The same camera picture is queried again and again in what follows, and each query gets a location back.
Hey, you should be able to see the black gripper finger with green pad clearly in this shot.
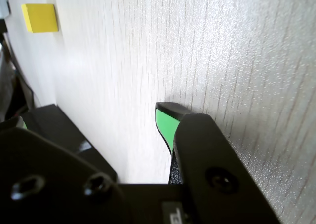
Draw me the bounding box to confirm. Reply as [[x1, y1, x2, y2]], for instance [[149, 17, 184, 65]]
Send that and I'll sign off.
[[155, 102, 282, 224], [0, 116, 134, 224]]

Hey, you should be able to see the yellow wooden cube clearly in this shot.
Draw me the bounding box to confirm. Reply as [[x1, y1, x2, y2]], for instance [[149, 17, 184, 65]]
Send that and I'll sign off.
[[21, 3, 60, 34]]

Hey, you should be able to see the black box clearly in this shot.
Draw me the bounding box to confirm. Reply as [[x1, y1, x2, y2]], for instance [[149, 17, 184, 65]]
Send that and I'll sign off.
[[22, 104, 118, 183]]

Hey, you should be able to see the white grey device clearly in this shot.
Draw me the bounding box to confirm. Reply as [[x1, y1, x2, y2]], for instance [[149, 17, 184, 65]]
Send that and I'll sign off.
[[0, 0, 12, 19]]

